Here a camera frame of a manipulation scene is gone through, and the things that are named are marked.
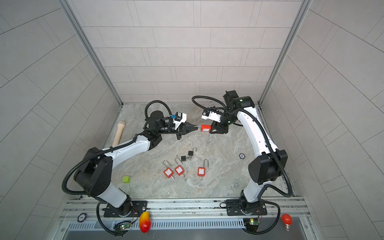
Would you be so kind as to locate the red padlock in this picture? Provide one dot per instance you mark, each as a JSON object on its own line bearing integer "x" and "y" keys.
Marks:
{"x": 205, "y": 128}
{"x": 179, "y": 169}
{"x": 168, "y": 172}
{"x": 202, "y": 170}

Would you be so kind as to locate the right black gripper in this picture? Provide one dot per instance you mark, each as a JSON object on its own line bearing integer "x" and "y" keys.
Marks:
{"x": 220, "y": 127}

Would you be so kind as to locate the circuit board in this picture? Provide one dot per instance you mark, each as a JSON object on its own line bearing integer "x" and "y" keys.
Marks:
{"x": 251, "y": 225}
{"x": 123, "y": 226}

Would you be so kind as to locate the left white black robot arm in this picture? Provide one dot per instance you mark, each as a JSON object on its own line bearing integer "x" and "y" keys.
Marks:
{"x": 92, "y": 175}

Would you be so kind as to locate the small black padlock lower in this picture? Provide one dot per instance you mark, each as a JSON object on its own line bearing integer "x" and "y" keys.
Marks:
{"x": 181, "y": 158}

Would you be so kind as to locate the yellow red mango toy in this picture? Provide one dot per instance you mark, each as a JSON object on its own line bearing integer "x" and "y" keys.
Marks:
{"x": 145, "y": 222}

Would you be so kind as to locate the right circuit board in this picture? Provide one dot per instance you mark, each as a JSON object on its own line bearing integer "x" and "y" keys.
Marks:
{"x": 251, "y": 225}

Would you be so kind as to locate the left circuit board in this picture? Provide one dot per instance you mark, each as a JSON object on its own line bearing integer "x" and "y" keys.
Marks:
{"x": 123, "y": 226}

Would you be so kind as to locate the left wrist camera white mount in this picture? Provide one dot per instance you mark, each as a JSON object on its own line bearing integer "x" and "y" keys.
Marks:
{"x": 178, "y": 119}

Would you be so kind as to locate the beige toy microphone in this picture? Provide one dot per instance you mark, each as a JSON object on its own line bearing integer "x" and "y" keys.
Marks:
{"x": 118, "y": 135}

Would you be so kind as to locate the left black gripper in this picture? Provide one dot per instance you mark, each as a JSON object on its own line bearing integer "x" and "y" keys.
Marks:
{"x": 184, "y": 130}

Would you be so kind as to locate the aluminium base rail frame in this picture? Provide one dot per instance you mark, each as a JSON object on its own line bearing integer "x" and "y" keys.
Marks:
{"x": 187, "y": 219}

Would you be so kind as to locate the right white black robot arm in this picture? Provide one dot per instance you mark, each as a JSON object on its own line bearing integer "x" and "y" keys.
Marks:
{"x": 267, "y": 170}

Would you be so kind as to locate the round black badge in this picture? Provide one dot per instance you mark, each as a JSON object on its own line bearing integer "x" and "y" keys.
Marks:
{"x": 81, "y": 218}

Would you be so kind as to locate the green cube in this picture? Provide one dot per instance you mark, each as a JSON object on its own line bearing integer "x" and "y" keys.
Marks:
{"x": 126, "y": 179}

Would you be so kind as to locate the red light bulb toy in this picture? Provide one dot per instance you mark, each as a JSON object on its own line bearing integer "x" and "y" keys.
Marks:
{"x": 287, "y": 220}

